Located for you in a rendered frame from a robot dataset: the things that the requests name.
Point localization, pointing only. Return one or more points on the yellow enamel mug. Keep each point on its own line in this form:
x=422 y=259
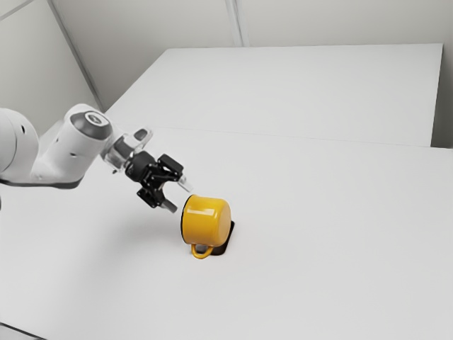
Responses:
x=206 y=224

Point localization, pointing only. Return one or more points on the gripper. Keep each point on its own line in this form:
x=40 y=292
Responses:
x=142 y=167

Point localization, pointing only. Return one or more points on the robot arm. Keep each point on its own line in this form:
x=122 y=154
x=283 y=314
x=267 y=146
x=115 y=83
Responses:
x=67 y=152

